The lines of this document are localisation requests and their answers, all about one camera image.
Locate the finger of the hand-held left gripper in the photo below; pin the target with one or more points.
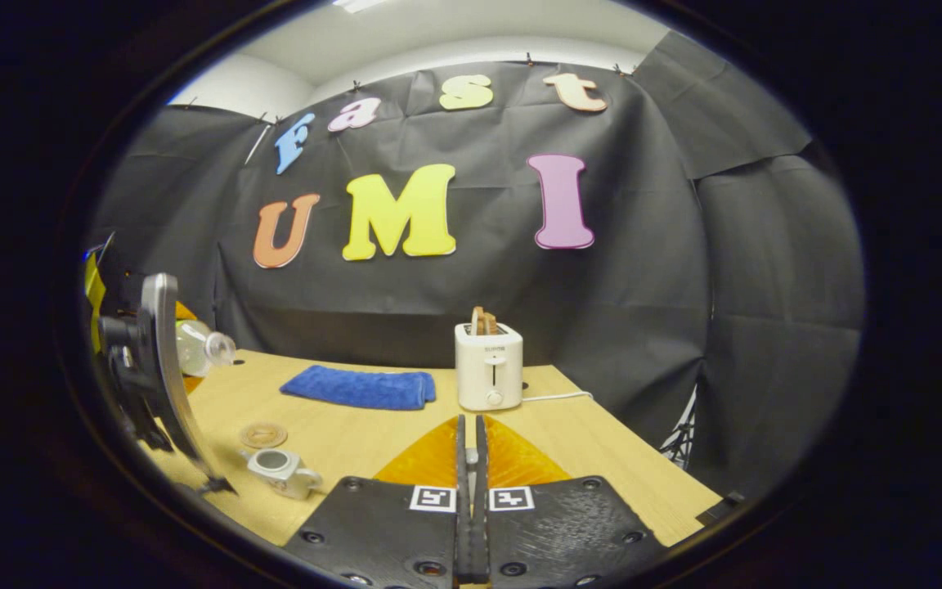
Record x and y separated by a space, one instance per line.
191 383
185 312

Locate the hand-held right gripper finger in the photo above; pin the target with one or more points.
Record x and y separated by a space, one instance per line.
481 523
462 523

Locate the clear green-label water bottle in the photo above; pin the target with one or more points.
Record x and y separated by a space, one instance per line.
205 348

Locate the round wooden coaster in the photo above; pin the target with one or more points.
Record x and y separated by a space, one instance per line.
263 434

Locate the white teacup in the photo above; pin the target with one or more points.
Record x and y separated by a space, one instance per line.
279 473

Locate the white toaster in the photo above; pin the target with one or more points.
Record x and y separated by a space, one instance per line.
487 366

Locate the blue folded towel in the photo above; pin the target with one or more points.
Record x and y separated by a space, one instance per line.
361 387

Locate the toast slice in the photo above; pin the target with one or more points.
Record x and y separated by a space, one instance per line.
483 321

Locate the black backdrop cloth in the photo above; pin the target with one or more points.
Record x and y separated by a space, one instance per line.
405 303

